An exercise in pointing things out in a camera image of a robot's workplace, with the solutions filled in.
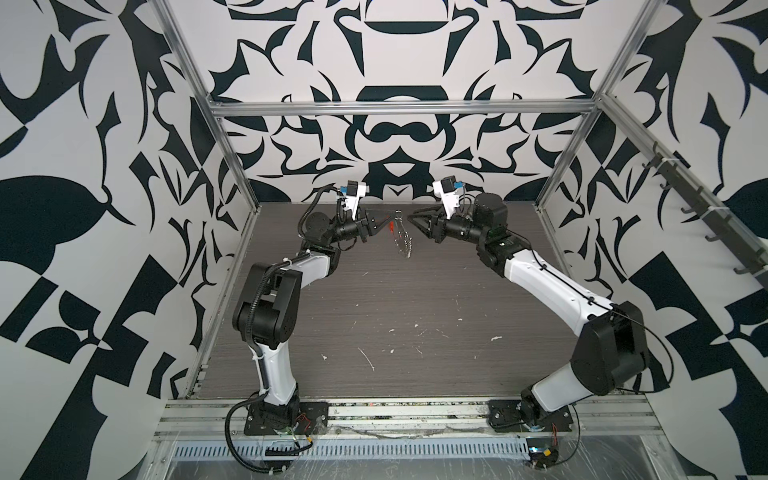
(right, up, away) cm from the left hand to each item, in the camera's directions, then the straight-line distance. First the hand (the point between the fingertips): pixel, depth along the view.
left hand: (393, 209), depth 76 cm
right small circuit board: (+35, -59, -5) cm, 68 cm away
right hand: (+4, -1, -2) cm, 5 cm away
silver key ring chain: (+3, -7, +2) cm, 8 cm away
